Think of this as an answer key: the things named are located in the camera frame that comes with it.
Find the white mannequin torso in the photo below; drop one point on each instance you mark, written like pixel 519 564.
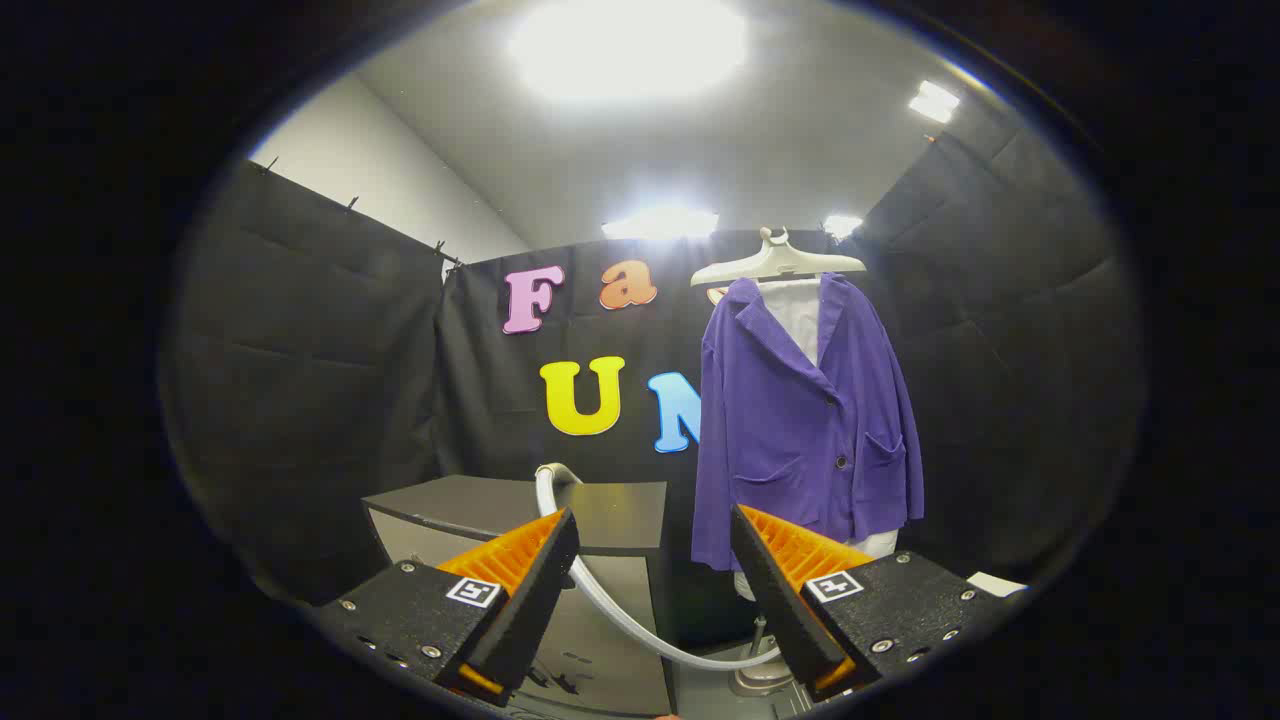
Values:
pixel 795 315

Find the grey cabinet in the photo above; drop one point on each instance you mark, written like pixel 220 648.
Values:
pixel 610 515

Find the black backdrop cloth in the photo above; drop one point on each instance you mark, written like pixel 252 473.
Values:
pixel 300 350

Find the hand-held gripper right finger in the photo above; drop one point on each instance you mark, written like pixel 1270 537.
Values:
pixel 775 600

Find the white flat board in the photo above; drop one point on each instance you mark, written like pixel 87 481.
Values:
pixel 995 584

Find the metal mannequin stand base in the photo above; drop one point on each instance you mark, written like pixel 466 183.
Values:
pixel 760 680

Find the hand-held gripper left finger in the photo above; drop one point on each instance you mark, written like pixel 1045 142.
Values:
pixel 535 590

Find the ceiling light panel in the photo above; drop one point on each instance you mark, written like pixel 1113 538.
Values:
pixel 934 101
pixel 630 45
pixel 660 223

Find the white clothes hanger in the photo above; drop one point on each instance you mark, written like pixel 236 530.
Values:
pixel 775 262

